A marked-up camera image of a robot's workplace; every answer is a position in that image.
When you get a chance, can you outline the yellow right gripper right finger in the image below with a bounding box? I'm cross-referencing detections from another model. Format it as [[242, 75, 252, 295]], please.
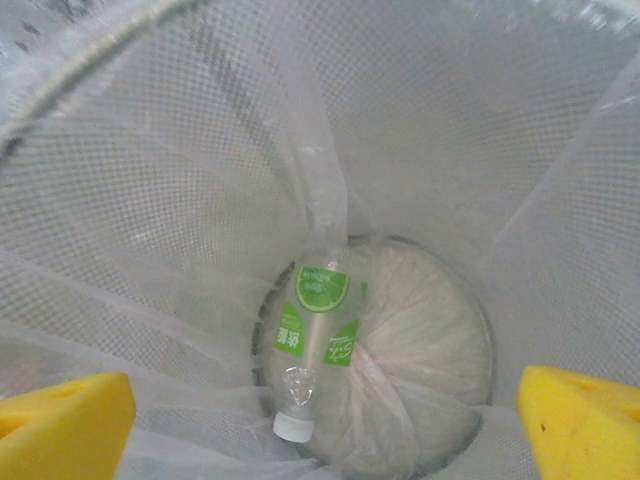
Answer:
[[517, 365, 640, 480]]

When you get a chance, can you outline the clear plastic bin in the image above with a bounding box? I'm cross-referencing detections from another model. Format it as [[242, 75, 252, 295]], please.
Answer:
[[0, 0, 640, 480]]

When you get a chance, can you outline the clear bottle green lime label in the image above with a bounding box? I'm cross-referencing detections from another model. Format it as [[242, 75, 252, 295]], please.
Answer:
[[271, 259, 372, 444]]

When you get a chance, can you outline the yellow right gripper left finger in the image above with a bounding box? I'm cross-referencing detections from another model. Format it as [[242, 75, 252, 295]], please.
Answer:
[[0, 371, 138, 480]]

